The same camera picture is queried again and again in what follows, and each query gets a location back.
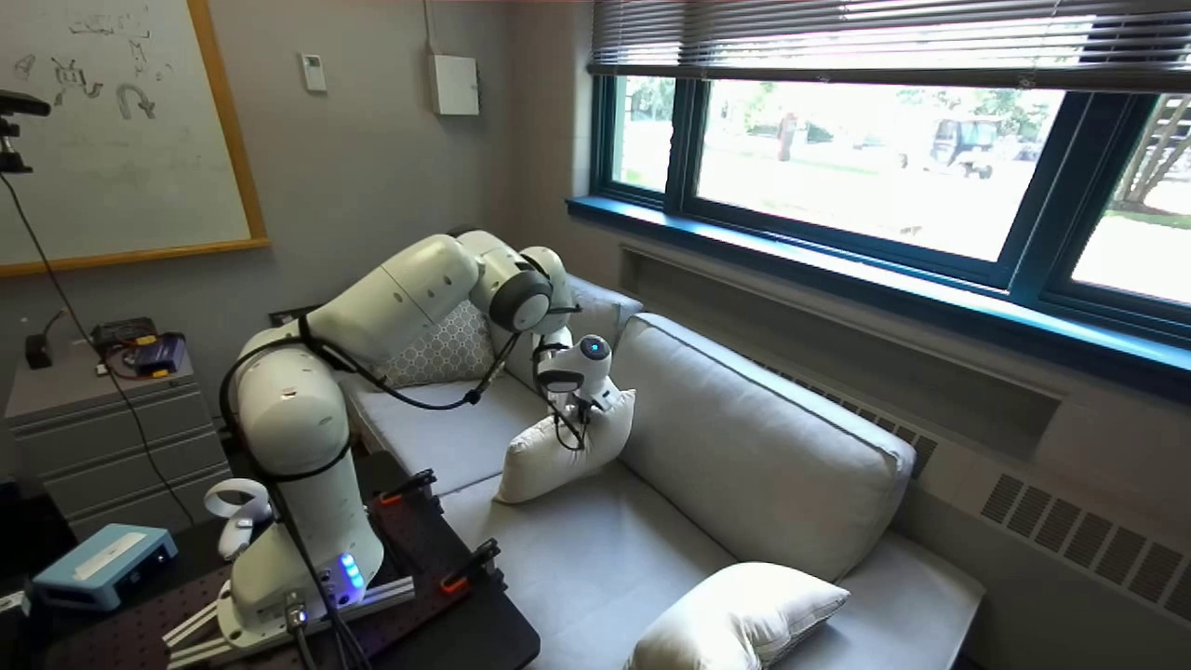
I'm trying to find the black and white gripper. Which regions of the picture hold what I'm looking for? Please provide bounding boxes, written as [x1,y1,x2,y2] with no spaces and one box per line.
[532,335,610,420]

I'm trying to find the white cushion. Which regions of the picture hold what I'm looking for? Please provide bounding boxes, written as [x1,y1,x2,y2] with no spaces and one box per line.
[630,562,847,670]
[498,389,637,506]

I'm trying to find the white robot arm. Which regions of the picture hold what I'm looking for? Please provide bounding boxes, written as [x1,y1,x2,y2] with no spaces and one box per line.
[165,230,612,670]

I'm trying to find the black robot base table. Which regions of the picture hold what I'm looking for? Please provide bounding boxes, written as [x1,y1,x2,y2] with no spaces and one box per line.
[0,472,539,670]

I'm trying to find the grey fabric sofa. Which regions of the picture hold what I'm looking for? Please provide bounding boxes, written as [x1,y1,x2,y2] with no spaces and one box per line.
[351,280,982,670]

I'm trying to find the white VR controller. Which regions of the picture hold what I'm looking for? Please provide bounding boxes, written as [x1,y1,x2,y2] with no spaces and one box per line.
[204,475,270,557]

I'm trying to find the grey drawer cabinet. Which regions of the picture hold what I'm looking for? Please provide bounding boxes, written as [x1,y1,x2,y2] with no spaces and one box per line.
[2,342,232,541]

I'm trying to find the wood framed whiteboard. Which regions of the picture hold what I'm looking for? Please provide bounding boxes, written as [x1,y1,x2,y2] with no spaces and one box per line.
[0,0,268,274]

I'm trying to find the blue framed window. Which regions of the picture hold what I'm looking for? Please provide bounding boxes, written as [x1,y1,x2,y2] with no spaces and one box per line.
[578,74,1191,379]

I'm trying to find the light blue box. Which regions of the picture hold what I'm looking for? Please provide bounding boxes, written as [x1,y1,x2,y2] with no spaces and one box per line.
[32,521,179,612]

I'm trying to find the dark window blinds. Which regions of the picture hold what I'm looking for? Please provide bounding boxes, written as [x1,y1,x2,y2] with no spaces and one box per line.
[591,0,1191,93]

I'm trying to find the orange handled clamp rear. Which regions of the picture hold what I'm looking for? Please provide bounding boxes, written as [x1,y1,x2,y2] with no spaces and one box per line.
[371,469,436,511]

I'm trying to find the orange handled clamp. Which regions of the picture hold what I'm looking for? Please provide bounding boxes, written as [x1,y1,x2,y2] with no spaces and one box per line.
[436,541,498,600]
[371,469,436,511]

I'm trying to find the orange handled clamp front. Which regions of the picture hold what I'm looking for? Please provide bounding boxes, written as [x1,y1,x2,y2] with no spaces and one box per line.
[436,541,498,600]

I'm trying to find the white wall box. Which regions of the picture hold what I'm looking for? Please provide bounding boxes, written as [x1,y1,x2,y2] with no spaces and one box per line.
[430,57,478,117]

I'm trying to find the white wall thermostat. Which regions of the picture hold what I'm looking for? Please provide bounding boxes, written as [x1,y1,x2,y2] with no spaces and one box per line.
[296,50,328,98]

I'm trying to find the wall radiator grille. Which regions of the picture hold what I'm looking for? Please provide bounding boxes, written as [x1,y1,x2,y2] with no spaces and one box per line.
[792,384,1191,624]

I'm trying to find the black camera on stand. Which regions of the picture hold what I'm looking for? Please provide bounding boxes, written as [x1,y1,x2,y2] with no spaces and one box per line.
[0,89,53,173]

